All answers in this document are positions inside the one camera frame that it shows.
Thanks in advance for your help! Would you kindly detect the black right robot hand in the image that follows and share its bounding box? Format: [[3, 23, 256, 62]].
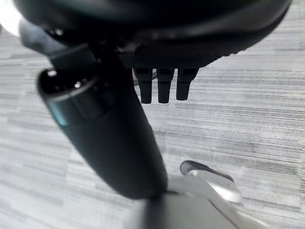
[[11, 0, 292, 200]]

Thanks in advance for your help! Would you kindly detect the silver robot leg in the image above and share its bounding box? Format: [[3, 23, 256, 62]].
[[133, 176, 272, 229]]

